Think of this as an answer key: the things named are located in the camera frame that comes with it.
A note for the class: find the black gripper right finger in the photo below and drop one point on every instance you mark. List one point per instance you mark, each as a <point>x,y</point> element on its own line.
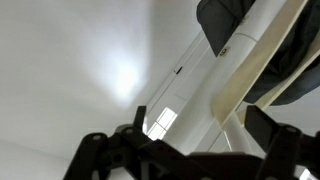
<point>280,142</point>

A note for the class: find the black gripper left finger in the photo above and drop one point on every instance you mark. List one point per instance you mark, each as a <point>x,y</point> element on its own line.
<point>128,148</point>

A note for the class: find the white coat hanger stand pole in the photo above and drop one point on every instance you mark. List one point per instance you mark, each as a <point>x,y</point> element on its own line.
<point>211,111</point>

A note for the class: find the dark grey hanging garment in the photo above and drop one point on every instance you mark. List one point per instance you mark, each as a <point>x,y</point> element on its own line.
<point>220,18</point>

